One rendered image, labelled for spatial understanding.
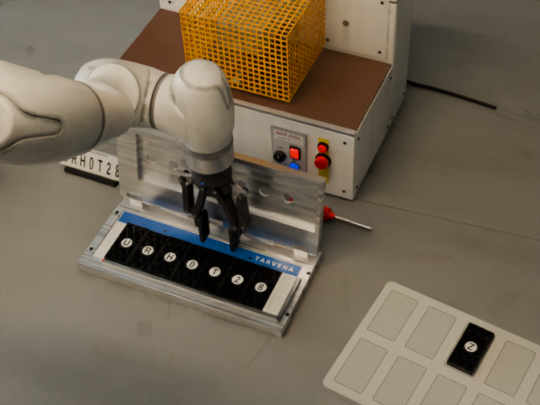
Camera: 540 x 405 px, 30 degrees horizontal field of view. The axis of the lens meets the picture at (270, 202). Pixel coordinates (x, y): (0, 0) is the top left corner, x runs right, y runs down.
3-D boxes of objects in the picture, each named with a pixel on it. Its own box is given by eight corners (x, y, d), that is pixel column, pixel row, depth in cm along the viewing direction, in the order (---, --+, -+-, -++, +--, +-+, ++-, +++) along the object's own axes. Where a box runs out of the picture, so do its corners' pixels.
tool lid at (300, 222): (115, 123, 198) (120, 119, 200) (120, 200, 210) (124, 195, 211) (323, 182, 185) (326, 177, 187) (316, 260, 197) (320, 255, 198)
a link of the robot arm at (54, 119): (112, 74, 127) (19, 58, 131) (37, 71, 110) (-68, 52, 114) (99, 176, 129) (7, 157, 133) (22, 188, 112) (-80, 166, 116)
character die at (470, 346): (446, 364, 182) (447, 360, 181) (468, 325, 187) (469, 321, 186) (471, 376, 180) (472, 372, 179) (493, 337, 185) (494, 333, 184)
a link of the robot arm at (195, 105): (246, 123, 181) (180, 107, 185) (240, 56, 170) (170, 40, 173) (222, 164, 174) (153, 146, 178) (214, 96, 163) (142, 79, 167)
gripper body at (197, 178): (239, 152, 185) (243, 186, 191) (198, 140, 187) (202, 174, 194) (222, 179, 180) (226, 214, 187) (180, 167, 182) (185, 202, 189)
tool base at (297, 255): (79, 270, 201) (75, 258, 198) (128, 198, 214) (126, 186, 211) (281, 338, 188) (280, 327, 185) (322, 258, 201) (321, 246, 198)
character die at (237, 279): (215, 298, 192) (214, 294, 191) (237, 261, 198) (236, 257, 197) (239, 306, 191) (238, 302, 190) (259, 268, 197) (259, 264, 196)
